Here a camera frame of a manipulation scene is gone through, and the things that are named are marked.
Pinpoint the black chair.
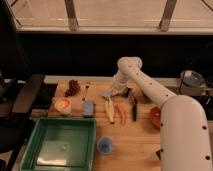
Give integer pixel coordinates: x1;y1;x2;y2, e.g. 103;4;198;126
0;74;44;171

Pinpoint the small dark spoon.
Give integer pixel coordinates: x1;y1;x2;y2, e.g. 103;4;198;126
82;85;90;101

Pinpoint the blue plastic cup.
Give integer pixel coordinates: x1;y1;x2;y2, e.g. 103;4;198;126
97;137;113;155

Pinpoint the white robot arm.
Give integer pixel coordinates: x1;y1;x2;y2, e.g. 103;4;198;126
113;57;213;171

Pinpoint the red bowl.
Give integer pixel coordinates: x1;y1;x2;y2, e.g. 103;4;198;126
149;107;161;128

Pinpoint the blue bowl on side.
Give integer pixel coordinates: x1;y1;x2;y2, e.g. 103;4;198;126
180;70;205;87

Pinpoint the black rectangular block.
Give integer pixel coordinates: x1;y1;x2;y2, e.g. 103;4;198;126
156;150;161;160

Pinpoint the green plastic bin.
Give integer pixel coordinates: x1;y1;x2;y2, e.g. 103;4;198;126
20;118;96;171

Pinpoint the brown grape bunch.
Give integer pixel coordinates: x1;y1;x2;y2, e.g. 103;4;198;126
65;80;80;97

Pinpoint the blue sponge block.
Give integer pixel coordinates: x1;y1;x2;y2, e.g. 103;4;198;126
83;100;94;118

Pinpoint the orange filled white cup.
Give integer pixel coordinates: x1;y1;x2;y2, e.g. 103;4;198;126
54;98;71;115

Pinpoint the yellow banana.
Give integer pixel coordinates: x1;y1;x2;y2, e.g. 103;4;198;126
105;98;114;124

